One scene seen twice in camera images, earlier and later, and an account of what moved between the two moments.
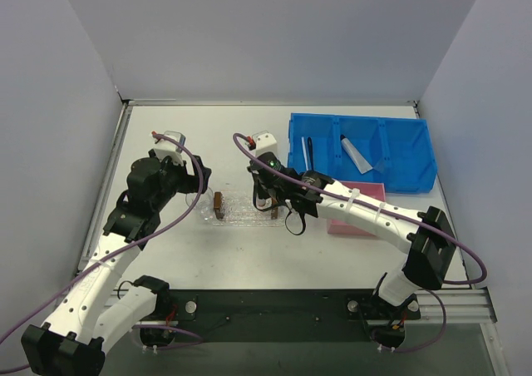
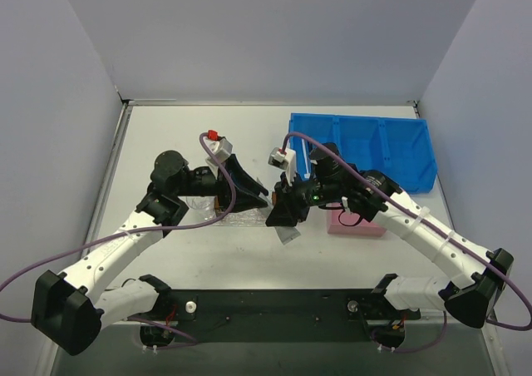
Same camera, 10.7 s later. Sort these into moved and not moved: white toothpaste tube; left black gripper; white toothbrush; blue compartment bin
Moved: white toothpaste tube; left black gripper
Not moved: white toothbrush; blue compartment bin
